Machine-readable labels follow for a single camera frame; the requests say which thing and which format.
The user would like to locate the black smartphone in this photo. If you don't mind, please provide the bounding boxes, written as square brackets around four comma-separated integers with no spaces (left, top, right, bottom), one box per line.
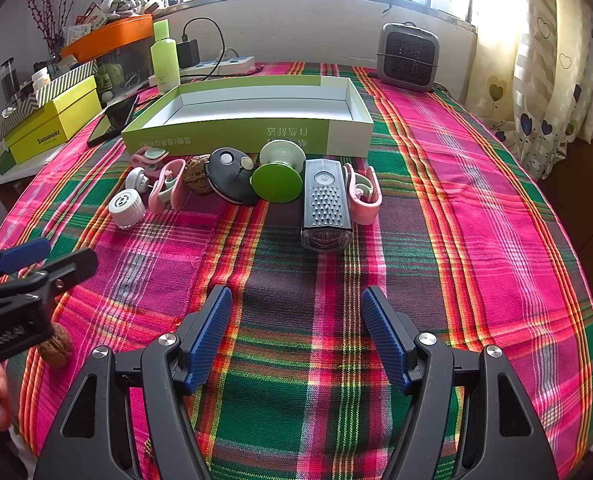
[87,94,140,148]

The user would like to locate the brown walnut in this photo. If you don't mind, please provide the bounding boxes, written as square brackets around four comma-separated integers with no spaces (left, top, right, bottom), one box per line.
[40,324,72,368]
[185,156,214,196]

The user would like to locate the pink bud branches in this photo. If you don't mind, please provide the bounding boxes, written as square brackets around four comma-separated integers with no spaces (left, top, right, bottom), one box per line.
[21,0,84,53]

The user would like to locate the orange box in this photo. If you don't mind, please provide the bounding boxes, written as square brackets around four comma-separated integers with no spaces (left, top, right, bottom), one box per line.
[60,14,154,62]

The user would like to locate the yellow cardboard box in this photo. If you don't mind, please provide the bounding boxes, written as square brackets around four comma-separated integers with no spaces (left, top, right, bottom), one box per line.
[4,75,102,166]

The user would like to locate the pink green clip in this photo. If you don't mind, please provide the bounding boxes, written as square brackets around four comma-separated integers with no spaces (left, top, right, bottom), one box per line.
[130,147,166,171]
[343,162,383,225]
[148,158,187,215]

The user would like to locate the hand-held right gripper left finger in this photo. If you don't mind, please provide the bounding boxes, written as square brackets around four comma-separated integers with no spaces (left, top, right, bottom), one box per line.
[34,284,233,480]

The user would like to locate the heart print curtain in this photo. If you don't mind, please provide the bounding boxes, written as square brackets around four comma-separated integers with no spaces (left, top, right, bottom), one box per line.
[469,0,593,181]

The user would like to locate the black jar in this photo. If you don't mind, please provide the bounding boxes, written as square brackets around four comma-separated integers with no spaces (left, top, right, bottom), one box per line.
[0,57,22,103]

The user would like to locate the white patterned cap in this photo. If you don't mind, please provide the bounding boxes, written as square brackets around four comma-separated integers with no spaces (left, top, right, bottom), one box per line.
[109,189,143,230]

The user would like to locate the glass tank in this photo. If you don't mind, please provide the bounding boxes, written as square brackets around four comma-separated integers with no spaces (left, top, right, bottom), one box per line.
[94,40,153,92]

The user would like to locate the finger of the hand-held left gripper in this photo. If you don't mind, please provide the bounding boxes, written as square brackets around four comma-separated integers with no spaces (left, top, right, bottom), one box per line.
[0,248,99,318]
[0,238,52,286]

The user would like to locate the green white striped box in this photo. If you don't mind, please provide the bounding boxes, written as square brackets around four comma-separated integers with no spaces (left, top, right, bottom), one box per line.
[0,61,98,133]

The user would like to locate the green plastic bottle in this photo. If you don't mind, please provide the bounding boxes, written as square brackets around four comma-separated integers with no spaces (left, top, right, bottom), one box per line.
[150,19,181,95]

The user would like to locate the black white oval device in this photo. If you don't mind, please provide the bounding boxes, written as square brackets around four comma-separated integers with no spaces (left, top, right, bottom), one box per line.
[207,147,260,206]

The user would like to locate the grey space heater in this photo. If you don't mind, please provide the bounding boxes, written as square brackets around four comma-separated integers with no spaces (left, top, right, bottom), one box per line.
[377,22,440,93]

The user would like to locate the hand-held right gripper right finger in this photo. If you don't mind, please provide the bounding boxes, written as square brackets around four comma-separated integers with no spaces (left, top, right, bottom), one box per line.
[361,285,560,480]

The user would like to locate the black bicycle light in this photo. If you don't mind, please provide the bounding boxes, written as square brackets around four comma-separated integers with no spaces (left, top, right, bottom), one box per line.
[301,158,355,252]

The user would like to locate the black charging cable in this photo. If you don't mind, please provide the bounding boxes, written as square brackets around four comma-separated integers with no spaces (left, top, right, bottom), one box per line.
[179,17,227,81]

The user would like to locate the wooden wardrobe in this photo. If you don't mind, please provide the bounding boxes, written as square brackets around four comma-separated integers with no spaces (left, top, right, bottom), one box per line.
[539,130,593,261]

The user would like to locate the pink green plaid cloth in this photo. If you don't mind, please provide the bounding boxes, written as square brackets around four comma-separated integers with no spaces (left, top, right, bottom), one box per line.
[0,61,593,480]

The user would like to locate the white round knob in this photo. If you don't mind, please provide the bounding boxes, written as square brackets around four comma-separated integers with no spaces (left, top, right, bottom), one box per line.
[126,167,152,193]

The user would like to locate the green disc suction holder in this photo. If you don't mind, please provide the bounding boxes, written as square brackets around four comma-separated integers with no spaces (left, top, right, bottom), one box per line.
[251,141,305,205]

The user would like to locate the white blue power strip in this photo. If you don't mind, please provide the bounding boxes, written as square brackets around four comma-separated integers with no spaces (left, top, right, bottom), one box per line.
[146,55,256,86]

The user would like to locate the green white cardboard box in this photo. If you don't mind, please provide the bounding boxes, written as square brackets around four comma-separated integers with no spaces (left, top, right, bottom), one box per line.
[120,76,375,157]

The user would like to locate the black charger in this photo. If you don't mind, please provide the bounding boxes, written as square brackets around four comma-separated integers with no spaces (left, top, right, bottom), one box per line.
[177,37,200,68]

